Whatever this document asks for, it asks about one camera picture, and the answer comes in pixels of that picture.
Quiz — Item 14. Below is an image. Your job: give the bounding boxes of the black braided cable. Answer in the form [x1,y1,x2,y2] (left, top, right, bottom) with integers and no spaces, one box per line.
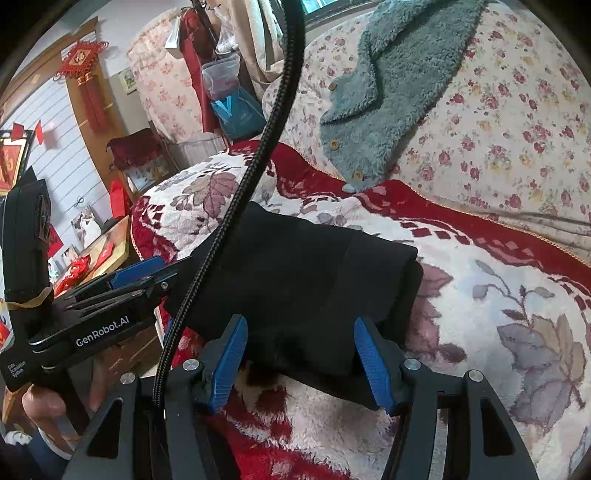
[151,0,308,411]

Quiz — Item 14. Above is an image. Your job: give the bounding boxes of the blue plastic bag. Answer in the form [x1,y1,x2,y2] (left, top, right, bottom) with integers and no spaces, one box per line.
[211,88,269,142]

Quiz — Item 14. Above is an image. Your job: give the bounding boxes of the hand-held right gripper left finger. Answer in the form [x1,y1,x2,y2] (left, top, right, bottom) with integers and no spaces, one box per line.
[62,315,249,480]

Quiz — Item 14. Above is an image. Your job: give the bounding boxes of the pile of red ornaments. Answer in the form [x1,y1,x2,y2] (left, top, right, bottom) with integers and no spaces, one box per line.
[54,256,94,297]

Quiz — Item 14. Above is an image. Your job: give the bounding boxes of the green fleece jacket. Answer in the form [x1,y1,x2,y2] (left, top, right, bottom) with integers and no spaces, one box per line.
[320,0,490,189]

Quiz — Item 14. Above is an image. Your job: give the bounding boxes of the red white patterned blanket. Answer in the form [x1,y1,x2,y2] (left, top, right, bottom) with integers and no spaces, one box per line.
[129,138,591,480]

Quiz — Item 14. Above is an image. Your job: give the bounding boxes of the red knot ornament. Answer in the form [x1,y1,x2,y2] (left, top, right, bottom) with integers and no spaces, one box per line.
[54,41,112,133]

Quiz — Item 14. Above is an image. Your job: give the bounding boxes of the pink floral cloth cover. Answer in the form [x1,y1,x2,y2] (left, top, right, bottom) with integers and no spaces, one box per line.
[127,9,228,158]

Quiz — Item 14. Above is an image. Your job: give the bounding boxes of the dark red velvet cloth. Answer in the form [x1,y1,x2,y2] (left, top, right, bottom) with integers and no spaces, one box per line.
[106,128,163,171]

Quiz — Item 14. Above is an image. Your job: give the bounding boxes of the window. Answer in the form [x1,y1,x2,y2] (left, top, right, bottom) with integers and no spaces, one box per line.
[302,0,385,25]

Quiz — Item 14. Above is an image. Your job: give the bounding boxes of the clear plastic bag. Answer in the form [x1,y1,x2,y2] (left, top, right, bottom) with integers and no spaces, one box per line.
[201,53,242,103]

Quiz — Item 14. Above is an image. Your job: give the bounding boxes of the person's left hand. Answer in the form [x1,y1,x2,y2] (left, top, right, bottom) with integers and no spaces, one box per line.
[21,364,112,446]

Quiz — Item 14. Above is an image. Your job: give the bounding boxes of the red gift bag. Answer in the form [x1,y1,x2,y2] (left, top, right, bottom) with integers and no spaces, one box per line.
[110,179,133,219]

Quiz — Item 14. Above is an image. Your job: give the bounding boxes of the rose print quilt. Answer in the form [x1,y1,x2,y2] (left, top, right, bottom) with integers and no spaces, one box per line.
[261,0,591,261]

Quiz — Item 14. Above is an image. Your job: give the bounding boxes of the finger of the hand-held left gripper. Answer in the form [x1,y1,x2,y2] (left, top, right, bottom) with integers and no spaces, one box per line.
[64,288,149,317]
[68,256,182,302]

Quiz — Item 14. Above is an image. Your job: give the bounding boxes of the beige curtain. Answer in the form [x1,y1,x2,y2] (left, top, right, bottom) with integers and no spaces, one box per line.
[231,0,289,85]

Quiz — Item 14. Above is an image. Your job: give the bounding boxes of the red framed poster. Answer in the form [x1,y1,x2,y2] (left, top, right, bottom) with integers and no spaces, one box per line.
[0,129,36,195]

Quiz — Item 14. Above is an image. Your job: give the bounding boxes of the black pants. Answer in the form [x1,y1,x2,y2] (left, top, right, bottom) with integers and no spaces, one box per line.
[164,202,424,411]

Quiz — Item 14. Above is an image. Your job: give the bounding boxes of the red hanging garment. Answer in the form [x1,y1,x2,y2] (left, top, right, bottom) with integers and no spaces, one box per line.
[179,7,219,136]

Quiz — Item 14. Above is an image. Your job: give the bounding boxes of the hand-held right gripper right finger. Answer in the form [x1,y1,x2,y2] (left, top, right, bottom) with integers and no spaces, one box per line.
[354,318,541,480]

